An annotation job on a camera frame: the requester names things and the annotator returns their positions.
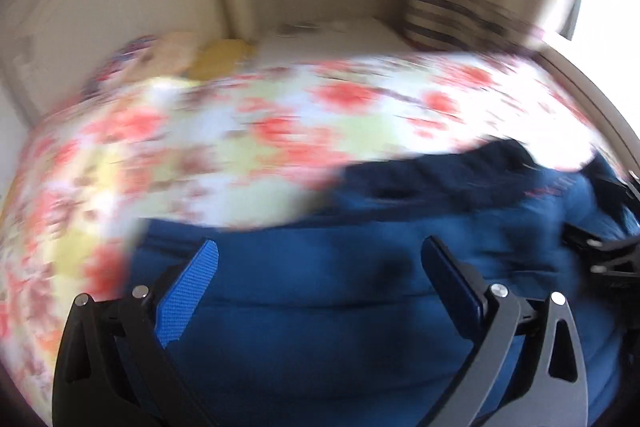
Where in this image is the blue puffer jacket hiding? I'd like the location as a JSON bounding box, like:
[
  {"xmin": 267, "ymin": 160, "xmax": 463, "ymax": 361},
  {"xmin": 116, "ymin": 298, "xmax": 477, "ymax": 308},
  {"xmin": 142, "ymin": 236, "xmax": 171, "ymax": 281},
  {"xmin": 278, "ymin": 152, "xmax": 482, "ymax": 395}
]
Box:
[{"xmin": 129, "ymin": 141, "xmax": 639, "ymax": 426}]

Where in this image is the beige window sill ledge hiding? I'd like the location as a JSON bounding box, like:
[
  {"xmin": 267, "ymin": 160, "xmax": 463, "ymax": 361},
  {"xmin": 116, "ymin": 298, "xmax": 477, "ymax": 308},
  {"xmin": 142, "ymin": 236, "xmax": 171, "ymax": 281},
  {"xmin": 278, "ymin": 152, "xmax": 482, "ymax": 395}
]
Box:
[{"xmin": 534, "ymin": 35, "xmax": 639, "ymax": 176}]

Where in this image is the floral quilt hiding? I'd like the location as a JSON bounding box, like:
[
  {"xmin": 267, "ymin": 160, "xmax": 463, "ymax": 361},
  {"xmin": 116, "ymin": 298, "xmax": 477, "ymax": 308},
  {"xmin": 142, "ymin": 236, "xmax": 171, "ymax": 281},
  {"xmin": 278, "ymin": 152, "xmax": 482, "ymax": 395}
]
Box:
[{"xmin": 1, "ymin": 53, "xmax": 604, "ymax": 419}]

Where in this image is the peach checkered pillow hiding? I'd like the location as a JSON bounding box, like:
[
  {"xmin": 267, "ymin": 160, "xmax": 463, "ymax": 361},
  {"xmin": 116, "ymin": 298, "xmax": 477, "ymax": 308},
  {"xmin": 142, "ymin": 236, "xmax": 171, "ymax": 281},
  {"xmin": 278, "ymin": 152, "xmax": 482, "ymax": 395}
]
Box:
[{"xmin": 141, "ymin": 31, "xmax": 198, "ymax": 77}]

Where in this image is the colourful patterned pillow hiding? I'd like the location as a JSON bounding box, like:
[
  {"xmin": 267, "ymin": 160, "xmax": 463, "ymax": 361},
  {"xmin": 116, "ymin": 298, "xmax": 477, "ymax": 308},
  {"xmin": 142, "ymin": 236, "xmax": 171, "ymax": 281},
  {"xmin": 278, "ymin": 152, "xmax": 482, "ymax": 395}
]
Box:
[{"xmin": 81, "ymin": 35, "xmax": 157, "ymax": 100}]

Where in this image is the white bedside table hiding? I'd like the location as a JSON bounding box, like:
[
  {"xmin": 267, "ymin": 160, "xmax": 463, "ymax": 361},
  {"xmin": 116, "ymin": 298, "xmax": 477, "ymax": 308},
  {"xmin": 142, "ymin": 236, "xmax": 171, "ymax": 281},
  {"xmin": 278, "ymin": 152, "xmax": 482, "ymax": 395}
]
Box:
[{"xmin": 253, "ymin": 17, "xmax": 411, "ymax": 68}]

